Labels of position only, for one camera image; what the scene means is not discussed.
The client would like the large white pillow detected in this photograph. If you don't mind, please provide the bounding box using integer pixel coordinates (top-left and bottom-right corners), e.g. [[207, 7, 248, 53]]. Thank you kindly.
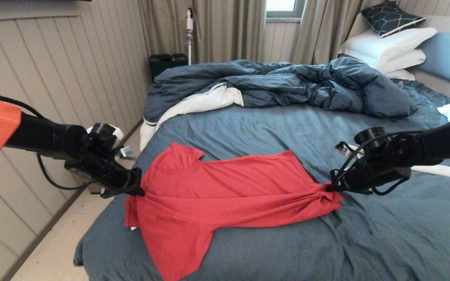
[[339, 27, 437, 70]]

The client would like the white bed linen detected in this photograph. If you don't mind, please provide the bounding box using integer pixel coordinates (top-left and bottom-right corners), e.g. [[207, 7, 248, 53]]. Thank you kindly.
[[139, 83, 244, 151]]

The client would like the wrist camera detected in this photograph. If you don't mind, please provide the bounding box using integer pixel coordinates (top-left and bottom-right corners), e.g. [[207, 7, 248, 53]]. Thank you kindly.
[[353, 126, 389, 152], [86, 123, 125, 153]]

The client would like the white stick vacuum cleaner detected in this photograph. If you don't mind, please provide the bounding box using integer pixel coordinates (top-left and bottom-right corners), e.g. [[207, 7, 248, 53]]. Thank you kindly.
[[186, 9, 194, 65]]

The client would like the black hard case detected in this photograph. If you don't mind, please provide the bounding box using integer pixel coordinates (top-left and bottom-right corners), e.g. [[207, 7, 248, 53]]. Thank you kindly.
[[149, 53, 188, 80]]

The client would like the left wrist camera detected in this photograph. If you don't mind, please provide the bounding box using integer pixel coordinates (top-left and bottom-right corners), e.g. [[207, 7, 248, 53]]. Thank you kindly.
[[86, 123, 125, 153]]

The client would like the red t-shirt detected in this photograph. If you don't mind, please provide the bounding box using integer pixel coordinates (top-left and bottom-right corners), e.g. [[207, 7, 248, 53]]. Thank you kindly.
[[125, 142, 345, 281]]

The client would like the grey framed window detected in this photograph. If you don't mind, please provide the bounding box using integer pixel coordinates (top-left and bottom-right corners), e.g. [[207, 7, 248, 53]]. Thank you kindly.
[[266, 0, 306, 22]]

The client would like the white flat remote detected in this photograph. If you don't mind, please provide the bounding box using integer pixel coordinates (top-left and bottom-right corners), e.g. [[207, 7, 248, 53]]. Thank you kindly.
[[411, 165, 450, 179]]

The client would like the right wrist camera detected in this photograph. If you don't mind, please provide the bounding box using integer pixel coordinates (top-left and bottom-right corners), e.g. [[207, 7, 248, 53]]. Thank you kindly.
[[353, 126, 389, 152]]

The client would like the dark patterned cushion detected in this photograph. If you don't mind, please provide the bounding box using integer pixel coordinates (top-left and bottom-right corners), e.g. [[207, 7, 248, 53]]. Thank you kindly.
[[361, 2, 426, 38]]

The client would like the beige curtain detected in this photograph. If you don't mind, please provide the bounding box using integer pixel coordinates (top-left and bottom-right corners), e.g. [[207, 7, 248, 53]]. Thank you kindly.
[[138, 0, 266, 65], [289, 0, 386, 65]]

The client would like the dark blue crumpled duvet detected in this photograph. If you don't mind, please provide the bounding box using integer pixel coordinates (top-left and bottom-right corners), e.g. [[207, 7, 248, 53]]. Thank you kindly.
[[143, 57, 419, 123]]

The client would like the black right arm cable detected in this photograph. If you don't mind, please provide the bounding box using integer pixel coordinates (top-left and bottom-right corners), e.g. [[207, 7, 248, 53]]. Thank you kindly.
[[330, 130, 425, 196]]

